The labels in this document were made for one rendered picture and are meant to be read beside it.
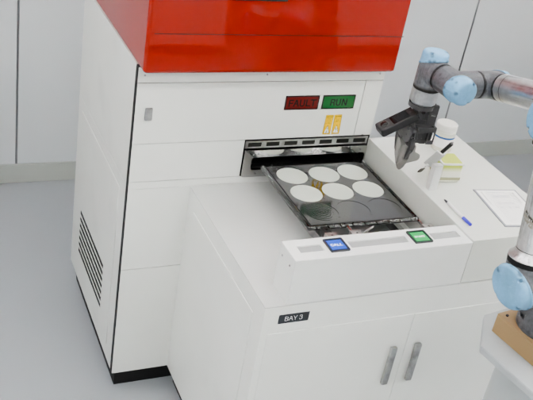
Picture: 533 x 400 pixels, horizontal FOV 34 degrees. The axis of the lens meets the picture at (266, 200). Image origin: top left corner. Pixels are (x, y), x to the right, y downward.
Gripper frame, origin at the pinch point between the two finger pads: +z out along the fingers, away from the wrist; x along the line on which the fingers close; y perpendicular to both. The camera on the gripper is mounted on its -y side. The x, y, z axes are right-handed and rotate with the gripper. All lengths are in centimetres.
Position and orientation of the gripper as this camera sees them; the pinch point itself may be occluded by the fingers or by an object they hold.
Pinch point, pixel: (396, 164)
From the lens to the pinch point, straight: 251.8
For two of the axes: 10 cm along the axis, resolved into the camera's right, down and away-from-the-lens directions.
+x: -3.2, -5.3, 7.9
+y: 9.3, -0.2, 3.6
